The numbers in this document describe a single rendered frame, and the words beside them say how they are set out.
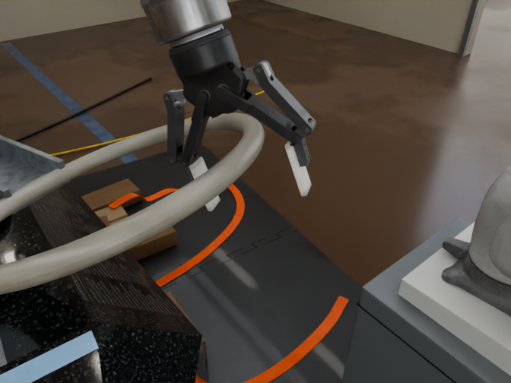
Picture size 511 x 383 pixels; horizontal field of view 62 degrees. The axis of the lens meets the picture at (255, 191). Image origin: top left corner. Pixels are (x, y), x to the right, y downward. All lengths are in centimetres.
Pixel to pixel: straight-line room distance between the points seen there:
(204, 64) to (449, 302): 69
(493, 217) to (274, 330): 120
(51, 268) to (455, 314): 73
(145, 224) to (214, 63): 19
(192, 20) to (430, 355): 77
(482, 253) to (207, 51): 66
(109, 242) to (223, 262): 172
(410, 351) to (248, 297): 109
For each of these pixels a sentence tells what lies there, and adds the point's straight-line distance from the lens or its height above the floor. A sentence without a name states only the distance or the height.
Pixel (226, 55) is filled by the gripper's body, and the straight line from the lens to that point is 50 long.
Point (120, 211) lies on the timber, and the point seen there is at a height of 21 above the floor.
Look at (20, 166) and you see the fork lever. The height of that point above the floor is 106.
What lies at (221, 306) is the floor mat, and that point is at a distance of 196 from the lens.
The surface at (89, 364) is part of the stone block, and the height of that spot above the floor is 75.
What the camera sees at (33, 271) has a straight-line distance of 47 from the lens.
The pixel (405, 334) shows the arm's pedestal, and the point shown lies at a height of 76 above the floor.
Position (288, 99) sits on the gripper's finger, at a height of 133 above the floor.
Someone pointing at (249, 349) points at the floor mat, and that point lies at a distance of 182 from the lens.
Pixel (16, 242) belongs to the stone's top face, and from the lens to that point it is 122.
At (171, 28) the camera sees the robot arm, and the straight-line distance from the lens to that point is 49.
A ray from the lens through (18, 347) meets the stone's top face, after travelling 99.
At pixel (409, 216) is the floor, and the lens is 257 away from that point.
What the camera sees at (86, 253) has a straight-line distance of 45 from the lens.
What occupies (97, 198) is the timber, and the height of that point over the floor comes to 9.
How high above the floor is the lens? 153
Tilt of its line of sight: 36 degrees down
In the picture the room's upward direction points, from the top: straight up
